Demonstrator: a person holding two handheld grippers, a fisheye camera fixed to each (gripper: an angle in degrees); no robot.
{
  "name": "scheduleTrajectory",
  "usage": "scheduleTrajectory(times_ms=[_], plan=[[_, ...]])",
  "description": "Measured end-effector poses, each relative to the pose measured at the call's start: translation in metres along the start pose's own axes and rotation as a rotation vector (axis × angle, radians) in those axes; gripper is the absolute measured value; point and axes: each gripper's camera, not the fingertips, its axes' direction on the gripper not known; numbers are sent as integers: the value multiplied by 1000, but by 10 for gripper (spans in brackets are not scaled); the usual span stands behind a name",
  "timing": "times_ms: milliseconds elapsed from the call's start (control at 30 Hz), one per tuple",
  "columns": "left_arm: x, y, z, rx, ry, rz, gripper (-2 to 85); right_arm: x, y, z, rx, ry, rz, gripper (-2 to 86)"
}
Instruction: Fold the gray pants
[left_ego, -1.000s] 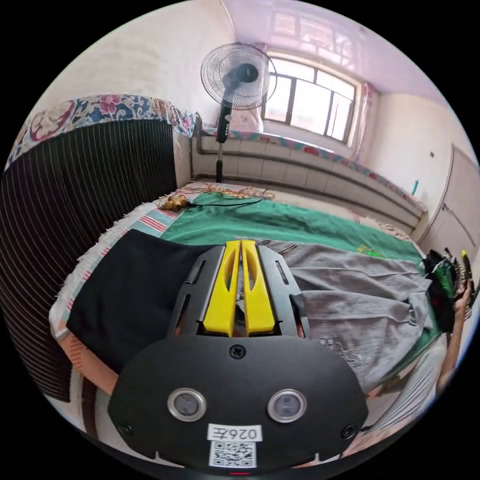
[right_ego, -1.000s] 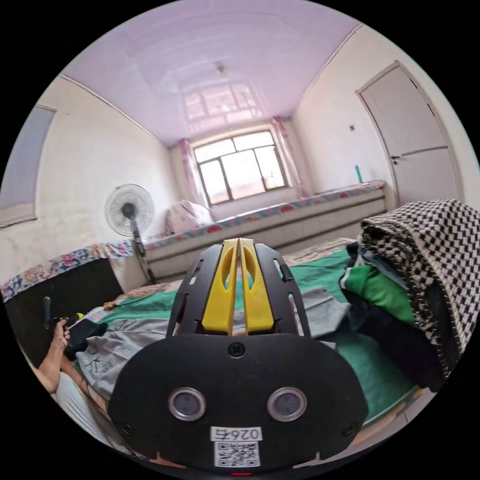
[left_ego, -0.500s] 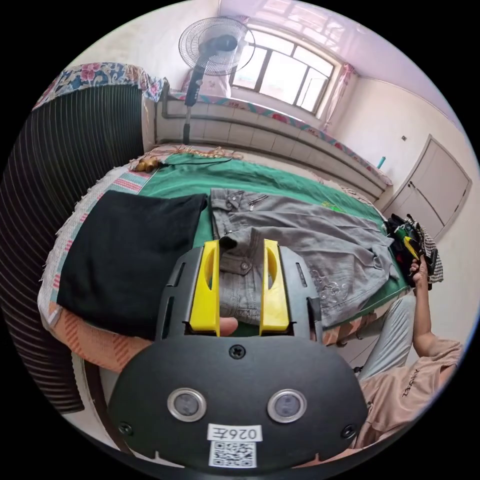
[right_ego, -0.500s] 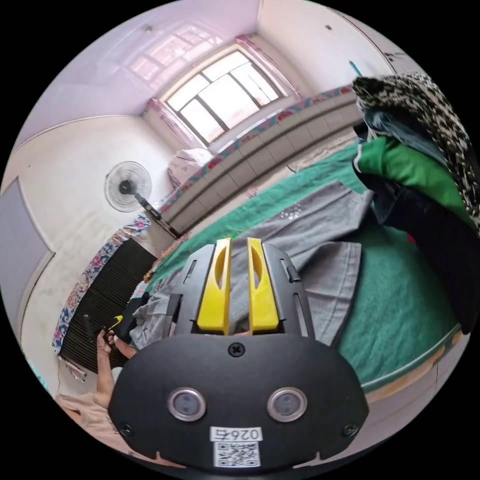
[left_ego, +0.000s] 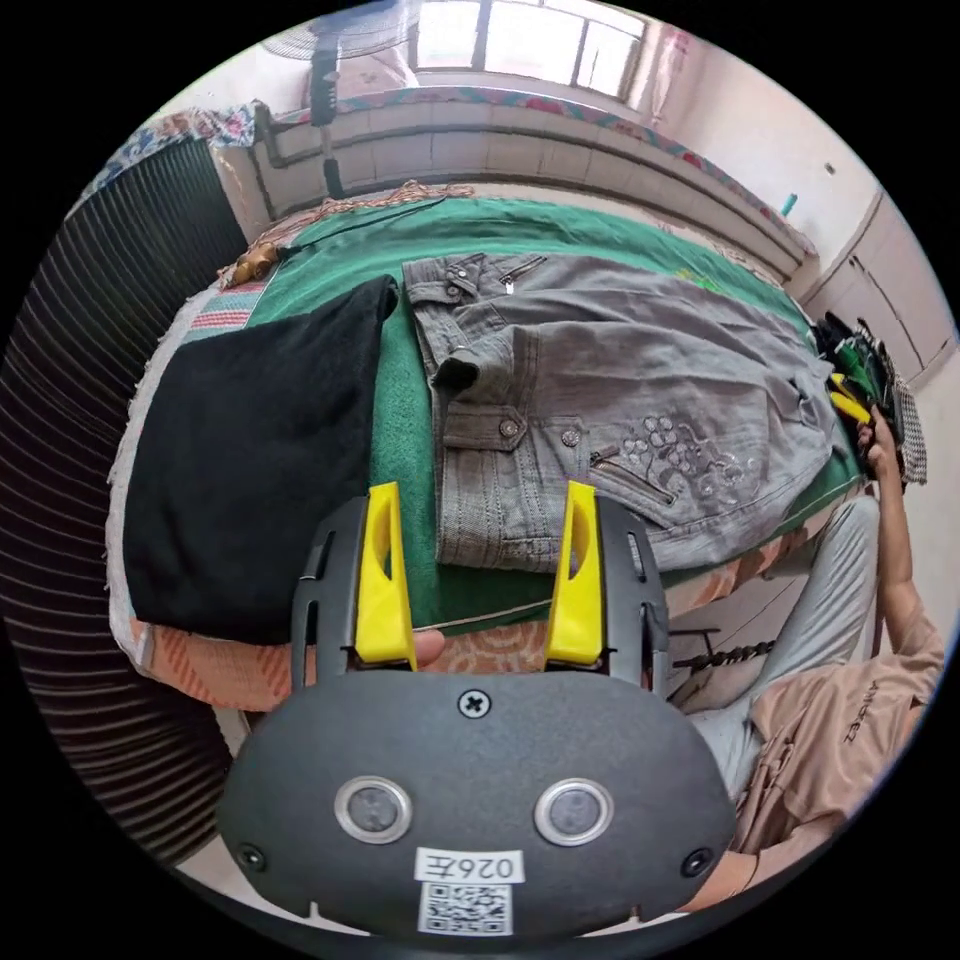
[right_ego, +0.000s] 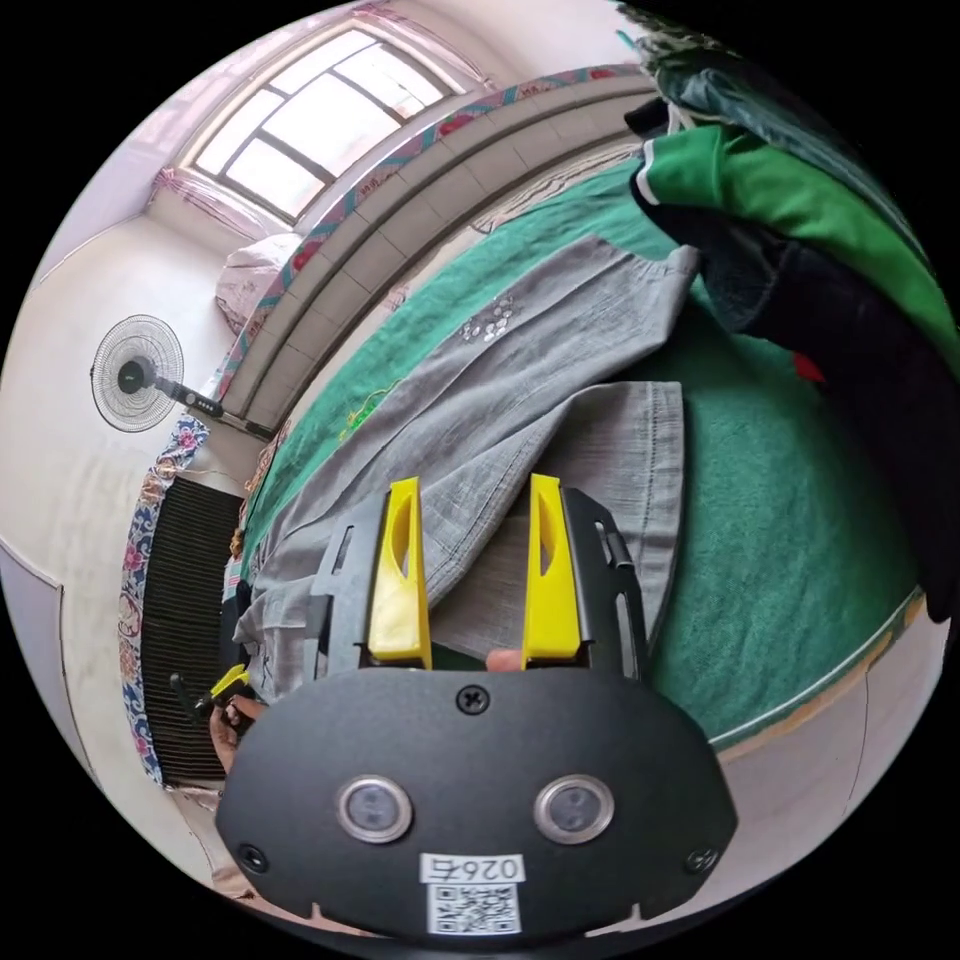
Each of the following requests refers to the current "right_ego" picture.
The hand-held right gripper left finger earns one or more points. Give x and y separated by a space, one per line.
396 600

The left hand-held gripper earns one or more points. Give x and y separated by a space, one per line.
193 697

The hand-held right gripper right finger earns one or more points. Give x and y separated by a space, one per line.
553 607

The gray pants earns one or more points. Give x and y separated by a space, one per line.
525 352

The person's left hand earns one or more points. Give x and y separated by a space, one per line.
231 739

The person's right hand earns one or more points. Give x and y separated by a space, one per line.
504 660

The black ribbed radiator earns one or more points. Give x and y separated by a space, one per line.
187 615

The floral patterned cloth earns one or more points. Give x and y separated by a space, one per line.
139 585

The bed with green cover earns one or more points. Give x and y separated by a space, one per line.
757 525

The black standing fan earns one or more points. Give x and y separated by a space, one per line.
135 373

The pink rolled blanket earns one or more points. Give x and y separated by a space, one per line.
251 289

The pile of clothes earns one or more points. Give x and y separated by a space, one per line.
757 195

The window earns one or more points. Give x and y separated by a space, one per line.
330 112

